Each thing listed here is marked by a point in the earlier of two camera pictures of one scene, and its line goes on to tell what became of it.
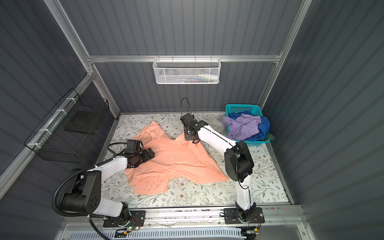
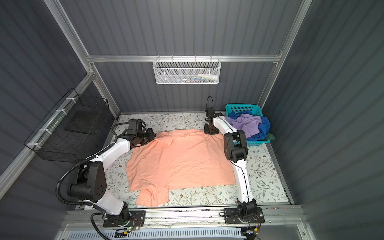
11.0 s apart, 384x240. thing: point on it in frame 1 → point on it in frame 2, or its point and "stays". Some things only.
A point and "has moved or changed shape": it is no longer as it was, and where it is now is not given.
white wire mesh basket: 186,71 stays
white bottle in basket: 212,77 stays
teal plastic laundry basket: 238,108 stays
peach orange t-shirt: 179,157 has moved or changed shape
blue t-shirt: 264,126 stays
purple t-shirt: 243,127 stays
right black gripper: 187,137 → 207,131
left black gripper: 146,156 → 151,134
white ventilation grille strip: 196,234 stays
